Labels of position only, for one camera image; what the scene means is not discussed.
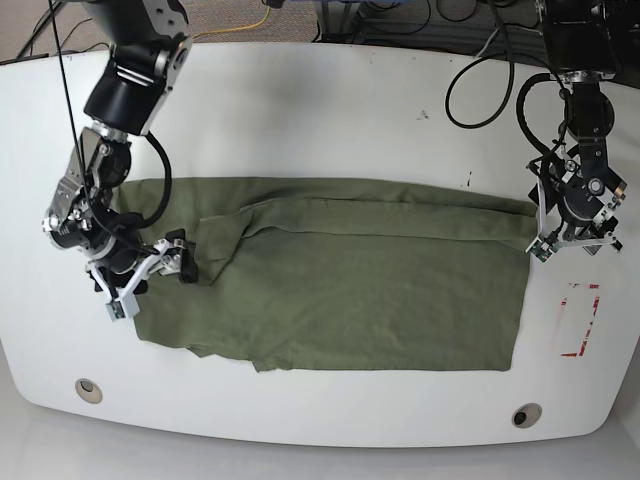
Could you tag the table cable grommet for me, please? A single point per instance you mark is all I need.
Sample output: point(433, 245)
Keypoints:
point(88, 391)
point(527, 416)

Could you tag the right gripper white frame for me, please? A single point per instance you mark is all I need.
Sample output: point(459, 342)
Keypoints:
point(175, 256)

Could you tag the right table cable grommet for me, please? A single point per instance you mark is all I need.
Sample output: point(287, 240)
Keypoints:
point(527, 416)

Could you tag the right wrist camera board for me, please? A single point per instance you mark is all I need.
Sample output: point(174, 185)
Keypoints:
point(116, 310)

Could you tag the olive green t-shirt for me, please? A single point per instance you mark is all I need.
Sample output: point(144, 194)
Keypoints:
point(343, 274)

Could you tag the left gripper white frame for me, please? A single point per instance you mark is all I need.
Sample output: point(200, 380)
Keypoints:
point(572, 213)

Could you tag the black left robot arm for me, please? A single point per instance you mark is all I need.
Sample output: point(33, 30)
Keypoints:
point(581, 53)

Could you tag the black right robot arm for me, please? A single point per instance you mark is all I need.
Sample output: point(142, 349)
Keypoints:
point(149, 45)

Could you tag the left table cable grommet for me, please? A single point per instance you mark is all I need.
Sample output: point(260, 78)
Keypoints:
point(88, 391)

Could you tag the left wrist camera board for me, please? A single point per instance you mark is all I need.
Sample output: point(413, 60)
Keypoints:
point(540, 249)

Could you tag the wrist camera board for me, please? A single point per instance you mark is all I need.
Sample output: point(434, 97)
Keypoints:
point(116, 310)
point(540, 249)

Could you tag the red tape rectangle marking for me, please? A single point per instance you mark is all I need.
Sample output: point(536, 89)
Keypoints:
point(577, 314)

